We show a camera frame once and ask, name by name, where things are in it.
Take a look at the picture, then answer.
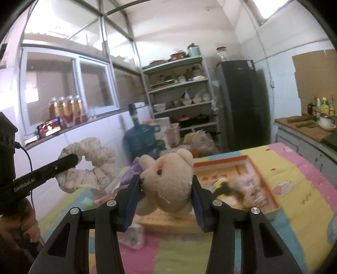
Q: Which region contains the orange-rimmed cardboard tray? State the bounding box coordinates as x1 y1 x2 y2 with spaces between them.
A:
136 155 281 234

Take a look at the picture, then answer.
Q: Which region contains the pink plastic bin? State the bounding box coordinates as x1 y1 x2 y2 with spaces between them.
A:
167 123 181 147

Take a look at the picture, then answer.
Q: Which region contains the brown cardboard wall sheet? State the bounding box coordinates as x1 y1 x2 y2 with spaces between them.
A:
292 49 336 111

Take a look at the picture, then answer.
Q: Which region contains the white bowl on counter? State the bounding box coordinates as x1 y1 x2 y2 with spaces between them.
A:
318 115 336 131

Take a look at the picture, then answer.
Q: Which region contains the black refrigerator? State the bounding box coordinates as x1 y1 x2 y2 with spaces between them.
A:
215 60 270 151

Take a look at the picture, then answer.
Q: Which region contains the green soft ball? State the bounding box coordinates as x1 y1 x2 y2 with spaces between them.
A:
80 197 96 210

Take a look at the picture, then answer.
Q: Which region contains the smartphone on window sill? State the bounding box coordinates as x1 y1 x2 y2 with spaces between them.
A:
37 117 62 139

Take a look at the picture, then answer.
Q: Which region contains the orange drink bottles pack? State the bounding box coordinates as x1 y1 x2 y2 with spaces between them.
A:
49 95 88 128

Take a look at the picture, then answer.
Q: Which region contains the person's left hand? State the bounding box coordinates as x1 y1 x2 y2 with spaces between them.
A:
1 199 41 251

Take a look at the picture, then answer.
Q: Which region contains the teal canister on shelf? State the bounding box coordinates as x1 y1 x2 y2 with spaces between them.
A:
187 43 201 57

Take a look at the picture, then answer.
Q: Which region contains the metal kitchen shelf rack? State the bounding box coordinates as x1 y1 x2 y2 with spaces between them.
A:
142 55 222 149

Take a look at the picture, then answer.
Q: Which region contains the blue water jug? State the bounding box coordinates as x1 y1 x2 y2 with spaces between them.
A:
123 104 160 162

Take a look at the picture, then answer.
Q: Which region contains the wooden kitchen counter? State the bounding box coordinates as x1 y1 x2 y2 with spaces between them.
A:
274 115 336 143

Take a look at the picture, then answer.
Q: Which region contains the condiment bottles group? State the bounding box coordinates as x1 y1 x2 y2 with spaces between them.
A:
307 95 336 119

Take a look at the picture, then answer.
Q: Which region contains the green patterned tissue pack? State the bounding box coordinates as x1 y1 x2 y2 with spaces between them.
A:
117 223 144 250

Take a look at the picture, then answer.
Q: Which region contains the plastic bag of food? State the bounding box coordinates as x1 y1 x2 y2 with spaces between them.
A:
183 130 219 158

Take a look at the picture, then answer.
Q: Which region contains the pink plush pig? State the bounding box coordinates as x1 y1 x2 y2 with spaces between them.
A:
233 173 268 208

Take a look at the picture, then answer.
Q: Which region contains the black cable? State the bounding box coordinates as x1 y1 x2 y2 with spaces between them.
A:
14 141 34 200

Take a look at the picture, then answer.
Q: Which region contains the sliding window frame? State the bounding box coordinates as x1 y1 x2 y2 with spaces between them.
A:
19 45 120 136

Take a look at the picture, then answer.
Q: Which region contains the white floral fabric scrunchie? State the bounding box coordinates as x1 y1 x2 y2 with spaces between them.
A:
56 137 116 193

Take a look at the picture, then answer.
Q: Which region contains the cream plush teddy bear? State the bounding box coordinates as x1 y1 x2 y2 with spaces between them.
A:
135 148 194 218

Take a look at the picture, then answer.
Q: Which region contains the colourful cartoon bed sheet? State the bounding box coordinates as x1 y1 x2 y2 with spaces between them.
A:
37 141 337 274

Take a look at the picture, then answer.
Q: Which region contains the glass jar on fridge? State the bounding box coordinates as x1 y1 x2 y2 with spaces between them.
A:
216 46 229 62

